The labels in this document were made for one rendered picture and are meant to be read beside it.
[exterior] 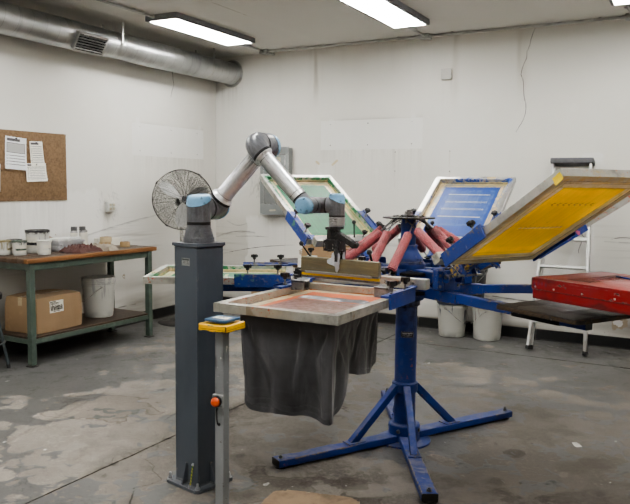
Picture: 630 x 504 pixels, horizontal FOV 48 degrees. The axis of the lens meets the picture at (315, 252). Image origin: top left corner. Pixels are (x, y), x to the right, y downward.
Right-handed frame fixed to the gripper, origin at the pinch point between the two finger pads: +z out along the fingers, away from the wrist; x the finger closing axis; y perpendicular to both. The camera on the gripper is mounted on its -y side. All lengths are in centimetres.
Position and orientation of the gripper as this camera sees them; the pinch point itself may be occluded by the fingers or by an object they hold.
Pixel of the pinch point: (340, 269)
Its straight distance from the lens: 334.0
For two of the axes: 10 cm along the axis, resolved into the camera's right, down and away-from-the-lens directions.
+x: -4.8, 0.8, -8.7
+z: -0.1, 10.0, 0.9
